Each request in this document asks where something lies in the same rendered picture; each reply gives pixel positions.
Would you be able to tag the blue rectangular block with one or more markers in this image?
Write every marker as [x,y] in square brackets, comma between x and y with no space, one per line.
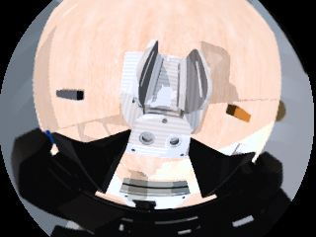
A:
[49,135]

